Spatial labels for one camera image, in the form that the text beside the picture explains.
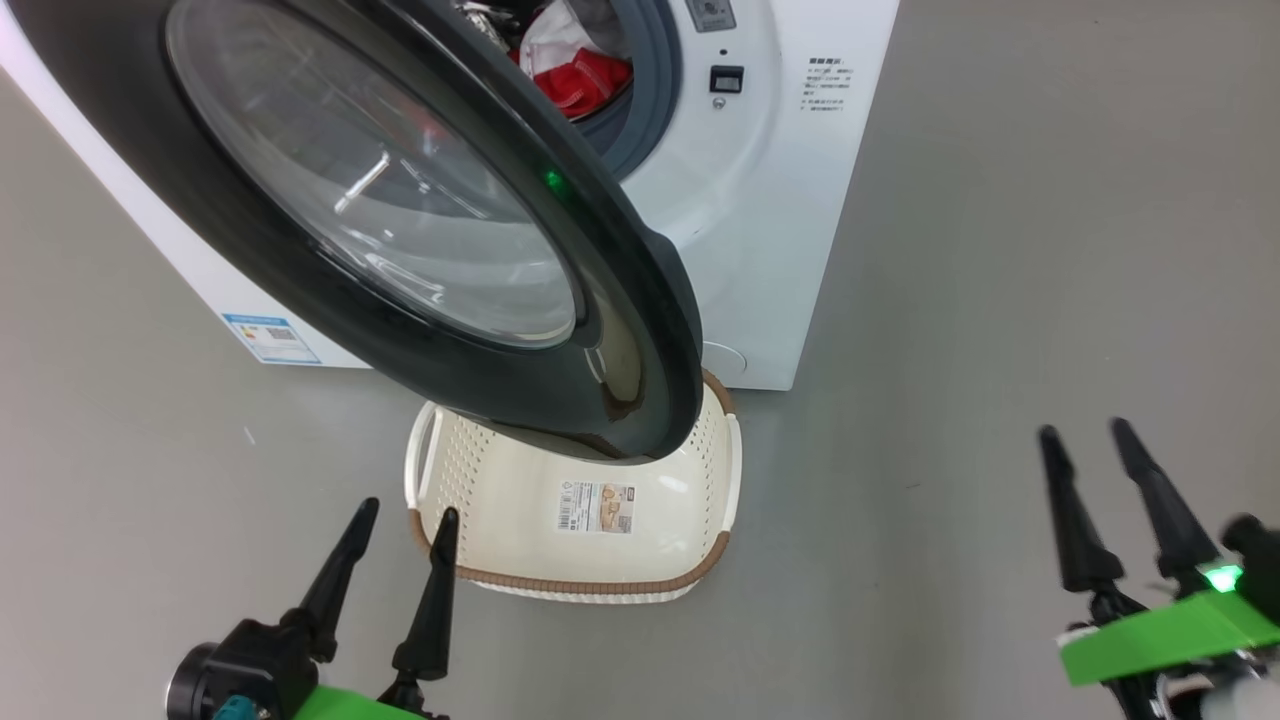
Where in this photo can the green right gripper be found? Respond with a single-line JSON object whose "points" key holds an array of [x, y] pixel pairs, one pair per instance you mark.
{"points": [[1160, 640]]}

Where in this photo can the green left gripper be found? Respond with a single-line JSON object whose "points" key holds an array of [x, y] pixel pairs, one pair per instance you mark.
{"points": [[345, 705]]}

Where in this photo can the black round glass washer door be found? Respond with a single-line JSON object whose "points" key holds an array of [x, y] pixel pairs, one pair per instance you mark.
{"points": [[200, 200]]}

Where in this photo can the red and white garment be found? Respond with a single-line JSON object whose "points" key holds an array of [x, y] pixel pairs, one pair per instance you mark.
{"points": [[585, 85]]}

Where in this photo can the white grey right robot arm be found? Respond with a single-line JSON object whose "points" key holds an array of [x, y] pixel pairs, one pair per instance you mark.
{"points": [[1240, 702]]}

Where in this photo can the cream laundry basket brown rim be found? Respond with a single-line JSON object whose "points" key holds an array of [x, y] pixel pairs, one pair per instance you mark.
{"points": [[520, 545]]}

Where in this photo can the basket product label sticker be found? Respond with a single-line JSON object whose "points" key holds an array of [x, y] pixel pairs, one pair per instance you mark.
{"points": [[597, 506]]}

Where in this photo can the white front-load washing machine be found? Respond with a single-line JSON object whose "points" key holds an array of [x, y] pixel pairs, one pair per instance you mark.
{"points": [[760, 230]]}

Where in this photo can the grey rubber door gasket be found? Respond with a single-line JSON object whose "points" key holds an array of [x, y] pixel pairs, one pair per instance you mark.
{"points": [[655, 60]]}

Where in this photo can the black door latch socket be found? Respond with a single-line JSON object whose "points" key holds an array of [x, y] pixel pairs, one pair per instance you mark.
{"points": [[727, 79]]}

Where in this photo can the blue energy label sticker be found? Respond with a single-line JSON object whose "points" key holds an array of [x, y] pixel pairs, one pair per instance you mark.
{"points": [[270, 338]]}

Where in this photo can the round filter cover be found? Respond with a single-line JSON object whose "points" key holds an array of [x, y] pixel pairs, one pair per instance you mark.
{"points": [[728, 362]]}

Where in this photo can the stainless steel washer drum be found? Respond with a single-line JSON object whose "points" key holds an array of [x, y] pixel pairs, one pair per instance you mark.
{"points": [[485, 12]]}

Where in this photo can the grey warning sticker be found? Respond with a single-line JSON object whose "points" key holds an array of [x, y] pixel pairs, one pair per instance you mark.
{"points": [[712, 12]]}

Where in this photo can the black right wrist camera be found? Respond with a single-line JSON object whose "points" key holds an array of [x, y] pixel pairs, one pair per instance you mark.
{"points": [[1258, 560]]}

